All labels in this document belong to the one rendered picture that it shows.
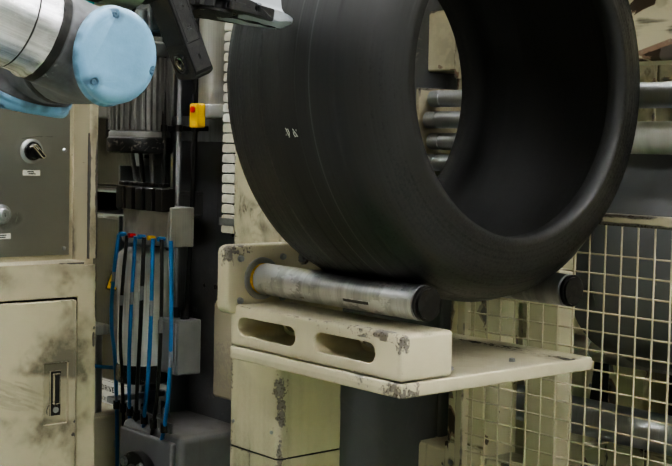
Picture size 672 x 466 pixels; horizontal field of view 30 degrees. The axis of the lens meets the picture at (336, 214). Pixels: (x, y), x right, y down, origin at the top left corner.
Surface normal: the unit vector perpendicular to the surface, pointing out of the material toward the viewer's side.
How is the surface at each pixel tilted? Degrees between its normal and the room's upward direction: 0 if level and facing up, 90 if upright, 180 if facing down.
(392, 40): 88
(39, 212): 90
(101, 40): 93
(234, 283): 90
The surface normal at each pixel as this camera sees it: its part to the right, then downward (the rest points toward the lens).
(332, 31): -0.54, -0.14
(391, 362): -0.76, 0.02
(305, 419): 0.65, 0.05
